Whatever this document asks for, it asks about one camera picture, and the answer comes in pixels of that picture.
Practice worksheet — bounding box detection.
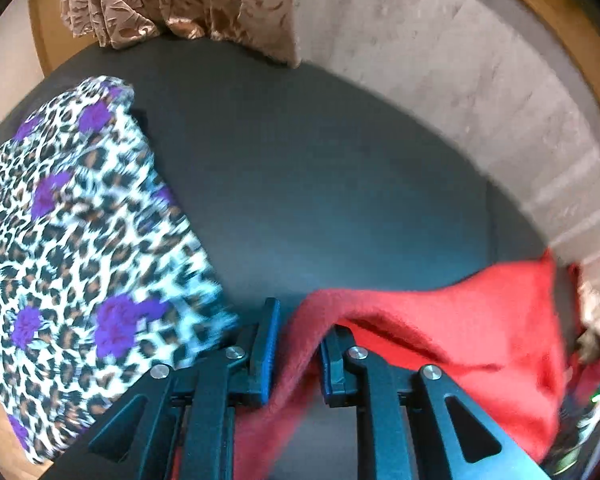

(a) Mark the cream white garment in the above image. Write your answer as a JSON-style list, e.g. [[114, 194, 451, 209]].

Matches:
[[577, 281, 600, 364]]

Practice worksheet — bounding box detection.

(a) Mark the bright red fuzzy sweater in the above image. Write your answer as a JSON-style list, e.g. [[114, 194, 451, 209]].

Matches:
[[234, 252, 567, 479]]

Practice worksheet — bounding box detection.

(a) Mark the brown floral curtain left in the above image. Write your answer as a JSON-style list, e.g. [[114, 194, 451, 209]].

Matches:
[[60, 0, 300, 67]]

